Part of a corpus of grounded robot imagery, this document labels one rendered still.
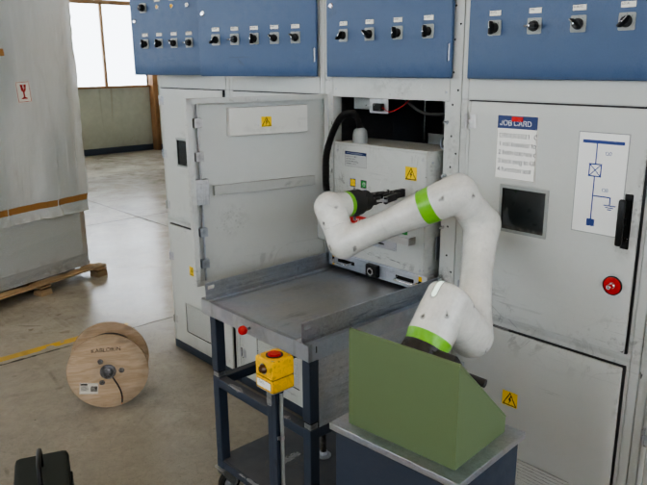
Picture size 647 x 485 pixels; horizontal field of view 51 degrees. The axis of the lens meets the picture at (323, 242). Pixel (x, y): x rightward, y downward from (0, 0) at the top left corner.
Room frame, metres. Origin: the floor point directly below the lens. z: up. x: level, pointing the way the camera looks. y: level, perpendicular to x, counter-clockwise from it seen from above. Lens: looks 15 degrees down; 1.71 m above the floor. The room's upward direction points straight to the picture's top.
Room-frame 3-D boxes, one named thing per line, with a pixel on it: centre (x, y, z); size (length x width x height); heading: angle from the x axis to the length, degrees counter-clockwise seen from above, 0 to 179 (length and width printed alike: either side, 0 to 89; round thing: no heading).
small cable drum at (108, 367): (3.26, 1.12, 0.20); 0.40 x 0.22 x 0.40; 103
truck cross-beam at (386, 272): (2.64, -0.22, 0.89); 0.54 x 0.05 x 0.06; 42
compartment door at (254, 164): (2.78, 0.25, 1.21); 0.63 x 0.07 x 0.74; 121
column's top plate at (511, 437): (1.65, -0.27, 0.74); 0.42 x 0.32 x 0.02; 46
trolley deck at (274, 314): (2.43, 0.01, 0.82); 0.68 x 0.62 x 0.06; 132
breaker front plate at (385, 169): (2.62, -0.21, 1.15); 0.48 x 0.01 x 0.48; 42
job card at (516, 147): (2.21, -0.63, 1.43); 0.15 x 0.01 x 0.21; 42
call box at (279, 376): (1.79, 0.14, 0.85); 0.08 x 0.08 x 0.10; 42
